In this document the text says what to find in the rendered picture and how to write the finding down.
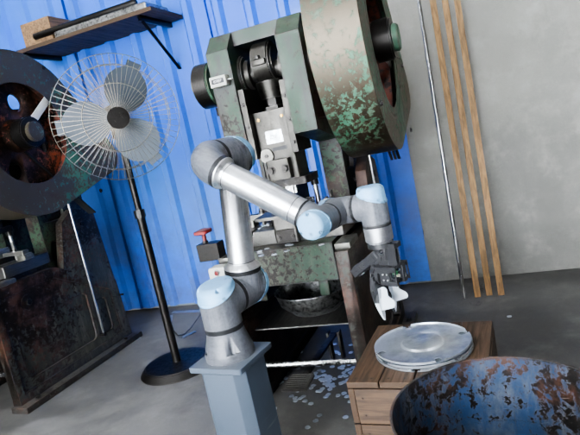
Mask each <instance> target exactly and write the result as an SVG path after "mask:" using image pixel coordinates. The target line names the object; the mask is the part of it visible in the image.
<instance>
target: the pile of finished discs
mask: <svg viewBox="0 0 580 435"><path fill-rule="evenodd" d="M473 349H474V343H473V338H472V343H471V345H470V347H469V348H468V349H467V350H466V351H465V352H464V353H462V354H461V355H459V356H456V357H454V358H452V359H450V360H447V361H443V362H441V361H440V360H442V359H441V358H436V359H434V361H438V362H437V363H433V364H427V365H400V364H395V363H391V362H387V361H385V360H383V359H381V358H380V357H379V356H378V355H376V353H375V355H376V358H377V360H378V361H379V363H381V364H382V365H384V366H385V367H387V368H390V369H394V370H399V371H405V372H415V370H414V369H421V370H418V372H426V371H430V370H432V369H435V368H438V367H441V366H443V365H446V364H449V363H455V362H459V361H463V360H464V359H466V358H467V357H468V356H469V355H470V354H471V353H472V351H473Z"/></svg>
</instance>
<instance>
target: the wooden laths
mask: <svg viewBox="0 0 580 435"><path fill-rule="evenodd" d="M417 3H418V9H419V19H420V25H421V31H422V36H423V42H424V48H425V54H426V64H427V70H428V76H429V82H430V87H431V94H432V104H433V109H434V116H435V121H436V127H437V132H438V143H439V149H440V154H441V161H442V166H443V172H444V182H445V188H446V194H447V200H448V206H449V212H450V217H451V228H452V234H453V239H454V245H455V250H456V257H457V267H458V273H459V279H460V284H461V290H462V295H463V299H465V298H466V292H465V287H464V281H463V270H462V265H461V259H460V254H459V247H458V242H457V232H456V225H455V220H454V214H453V208H452V202H451V192H450V186H449V181H448V174H447V169H446V163H445V157H444V147H443V141H442V135H441V129H440V123H439V118H438V107H437V101H436V96H435V90H434V84H433V78H432V68H431V62H430V56H429V50H428V45H427V39H426V28H425V23H424V17H423V11H422V5H421V0H417ZM454 4H455V11H456V17H457V27H458V33H459V39H460V45H461V50H462V56H463V67H464V73H465V79H466V85H467V91H468V97H469V102H470V113H471V119H472V125H473V130H474V137H475V143H476V153H477V159H478V165H479V171H480V176H481V182H482V193H483V199H484V205H485V211H486V217H487V223H488V228H489V239H490V245H491V251H492V256H493V263H494V269H495V279H496V285H497V291H498V295H505V294H504V288H503V282H502V277H501V265H500V260H499V254H498V248H497V242H496V236H495V226H494V219H493V213H492V208H491V202H490V196H489V185H488V179H487V174H486V167H485V161H484V156H483V150H482V139H481V133H480V128H479V122H478V115H477V110H476V99H475V93H474V87H473V81H472V76H471V70H470V59H469V53H468V47H467V41H466V35H465V29H464V24H463V12H462V7H461V1H460V0H454ZM430 5H431V12H432V22H433V27H434V34H435V40H436V45H437V51H438V62H439V67H440V73H441V79H442V85H443V91H444V101H445V107H446V113H447V118H448V124H449V131H450V136H451V146H452V153H453V158H454V164H455V170H456V176H457V186H458V192H459V198H460V204H461V209H462V215H463V226H464V232H465V237H466V243H467V249H468V255H469V261H470V272H471V277H472V283H473V288H474V295H475V298H476V297H481V292H480V287H479V280H478V275H477V269H476V258H475V252H474V247H473V241H472V235H471V229H470V219H469V213H468V207H467V201H466V195H465V190H464V183H463V173H462V168H461V161H460V155H459V150H458V144H457V133H456V127H455V122H454V116H453V110H452V104H451V94H450V87H449V82H448V76H447V71H446V64H445V58H444V48H443V42H442V36H441V31H440V25H439V19H438V8H437V3H436V0H430ZM442 5H443V12H444V22H445V27H446V34H447V40H448V45H449V51H450V57H451V68H452V73H453V79H454V85H455V91H456V96H457V107H458V113H459V119H460V124H461V130H462V137H463V147H464V153H465V159H466V165H467V170H468V176H469V182H470V193H471V198H472V205H473V210H474V216H475V222H476V233H477V238H478V244H479V250H480V256H481V262H482V272H483V279H484V284H485V290H486V295H493V294H492V287H491V282H490V276H489V265H488V259H487V253H486V248H485V242H484V236H483V230H482V220H481V213H480V208H479V202H478V196H477V190H476V179H475V174H474V168H473V162H472V156H471V150H470V139H469V133H468V128H467V122H466V116H465V110H464V104H463V94H462V88H461V82H460V76H459V71H458V64H457V54H456V48H455V42H454V36H453V30H452V25H451V13H450V8H449V2H448V0H442Z"/></svg>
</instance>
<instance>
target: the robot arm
mask: <svg viewBox="0 0 580 435"><path fill-rule="evenodd" d="M254 164H255V151H254V149H253V147H252V146H251V144H250V143H249V142H248V141H247V140H246V139H244V138H242V137H240V136H226V137H224V138H219V139H214V140H208V141H204V142H201V143H200V144H199V145H198V146H197V147H196V148H195V149H194V150H193V151H192V156H191V166H192V170H193V172H194V173H195V175H196V176H197V177H198V178H199V179H200V180H202V181H203V182H204V183H206V184H207V185H209V186H211V187H213V188H215V189H219V196H220V202H221V209H222V216H223V223H224V236H225V243H226V250H227V257H228V263H227V264H226V265H225V266H224V275H223V276H218V277H215V278H213V279H211V280H208V281H206V282H204V283H203V284H202V285H200V286H199V288H198V290H197V298H198V306H199V310H200V313H201V317H202V320H203V324H204V328H205V335H206V342H205V360H206V362H207V364H209V365H211V366H216V367H220V366H227V365H231V364H234V363H239V362H241V361H243V360H245V359H247V358H248V357H250V356H251V355H252V354H253V353H254V352H255V345H254V342H253V340H252V339H251V338H250V336H249V334H248V332H247V331H246V329H245V327H244V325H243V318H242V314H241V312H243V311H245V310H246V309H248V308H249V307H251V306H252V305H254V304H256V303H257V302H259V301H260V300H261V299H262V298H263V297H264V296H265V295H266V293H267V291H268V287H269V280H268V275H267V273H266V272H264V269H263V268H261V264H260V263H259V262H258V261H257V260H256V259H255V253H254V245H253V237H252V230H251V222H250V215H249V202H250V203H252V204H254V205H257V206H258V207H260V208H262V209H263V210H265V211H268V212H270V213H272V214H274V215H275V216H277V217H279V218H282V219H284V220H286V221H288V222H289V223H290V224H293V225H295V226H297V227H298V230H299V233H300V234H301V235H302V236H303V237H304V238H306V239H308V240H317V239H319V238H322V237H324V236H326V235H328V234H329V233H330V232H332V231H333V230H335V229H337V228H338V227H340V226H342V225H343V224H353V223H359V222H362V226H363V232H364V236H365V241H366V243H367V245H368V249H370V250H374V251H372V252H371V253H370V254H369V255H368V256H366V257H365V258H364V259H363V260H362V261H361V262H358V263H357V264H355V266H354V267H353V269H351V271H350V272H351V273H352V274H353V275H354V277H355V278H356V277H357V276H359V277H360V276H361V275H363V274H365V272H367V271H368V270H367V269H368V268H369V267H370V271H369V274H370V278H369V279H370V292H371V295H372V298H373V301H374V303H375V306H376V308H377V310H378V312H379V313H380V314H381V317H382V318H383V319H384V320H386V312H385V310H387V309H392V310H393V311H394V312H396V307H397V302H396V301H398V300H401V299H406V298H407V297H408V295H407V292H406V291H403V290H401V289H399V286H398V283H401V282H402V281H407V280H408V278H411V277H410V273H409V267H408V263H407V260H401V259H400V253H399V249H398V247H399V246H401V244H400V240H399V241H394V239H393V238H394V235H393V230H392V225H391V220H390V216H389V210H388V199H387V198H386V194H385V191H384V187H383V185H381V184H371V185H366V186H360V187H358V188H357V189H356V195H351V196H345V197H338V198H328V199H323V200H321V201H319V203H318V205H317V204H315V203H313V202H312V201H309V200H308V199H305V198H302V197H300V196H299V195H297V194H295V193H293V192H290V191H288V190H287V189H285V188H283V187H281V186H278V185H276V184H275V183H273V182H271V181H269V180H266V179H264V178H263V177H261V176H259V175H257V174H255V173H252V172H250V169H251V168H252V167H253V165H254ZM406 265H407V270H406ZM407 272H408V274H407ZM381 285H383V287H380V286H381Z"/></svg>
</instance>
